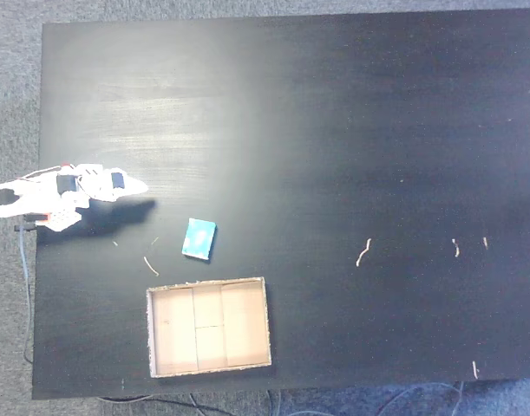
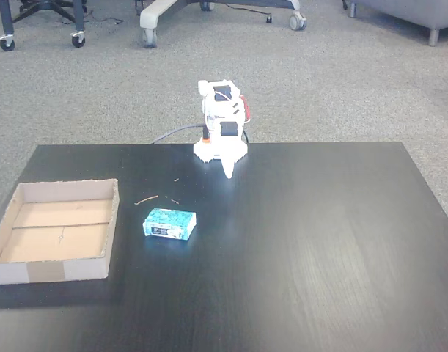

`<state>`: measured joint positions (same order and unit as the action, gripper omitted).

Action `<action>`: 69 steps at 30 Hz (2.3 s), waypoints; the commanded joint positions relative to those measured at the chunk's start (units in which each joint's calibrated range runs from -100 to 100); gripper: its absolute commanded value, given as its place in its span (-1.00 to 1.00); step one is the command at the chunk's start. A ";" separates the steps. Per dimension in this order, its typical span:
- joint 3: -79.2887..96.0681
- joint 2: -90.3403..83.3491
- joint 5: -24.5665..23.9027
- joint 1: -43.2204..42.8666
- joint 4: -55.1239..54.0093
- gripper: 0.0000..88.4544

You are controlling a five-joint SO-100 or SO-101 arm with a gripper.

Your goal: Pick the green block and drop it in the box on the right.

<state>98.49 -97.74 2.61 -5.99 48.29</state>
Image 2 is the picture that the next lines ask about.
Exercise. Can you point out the black cart frame with casters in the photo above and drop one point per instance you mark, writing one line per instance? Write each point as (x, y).
(7, 22)

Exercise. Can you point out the shallow cardboard box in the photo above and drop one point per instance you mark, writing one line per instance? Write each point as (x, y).
(58, 238)

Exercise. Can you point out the white wheeled stand base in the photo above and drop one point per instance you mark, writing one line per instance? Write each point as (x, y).
(161, 11)

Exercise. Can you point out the black office chair base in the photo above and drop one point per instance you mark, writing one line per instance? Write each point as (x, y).
(44, 7)

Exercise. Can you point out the green block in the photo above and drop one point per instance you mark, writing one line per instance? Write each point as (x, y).
(169, 223)

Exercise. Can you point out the grey sofa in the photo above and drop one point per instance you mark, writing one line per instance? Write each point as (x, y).
(410, 11)

